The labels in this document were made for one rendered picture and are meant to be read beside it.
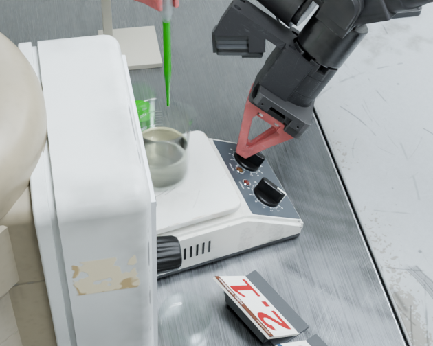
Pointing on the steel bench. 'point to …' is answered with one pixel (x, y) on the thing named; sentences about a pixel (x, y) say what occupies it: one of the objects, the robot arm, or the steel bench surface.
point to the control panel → (284, 207)
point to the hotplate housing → (230, 233)
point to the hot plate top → (197, 190)
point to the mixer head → (68, 198)
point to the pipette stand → (132, 41)
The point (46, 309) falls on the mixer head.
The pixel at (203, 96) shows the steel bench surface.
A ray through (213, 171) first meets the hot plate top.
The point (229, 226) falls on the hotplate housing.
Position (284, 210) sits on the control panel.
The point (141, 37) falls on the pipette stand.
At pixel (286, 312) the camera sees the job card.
